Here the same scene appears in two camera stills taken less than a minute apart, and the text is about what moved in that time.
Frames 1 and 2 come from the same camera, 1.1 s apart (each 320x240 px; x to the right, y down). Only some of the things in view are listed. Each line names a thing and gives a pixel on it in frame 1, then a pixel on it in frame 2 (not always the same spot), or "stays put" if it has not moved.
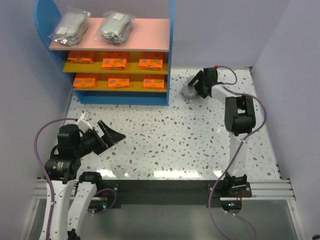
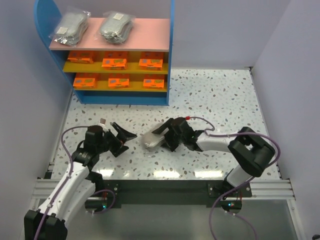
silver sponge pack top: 189,92 → 151,141
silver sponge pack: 71,26 stays put
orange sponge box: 81,56 stays put
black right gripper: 202,83 → 171,136
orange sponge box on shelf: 84,83 stays put
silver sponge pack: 115,27 stays put
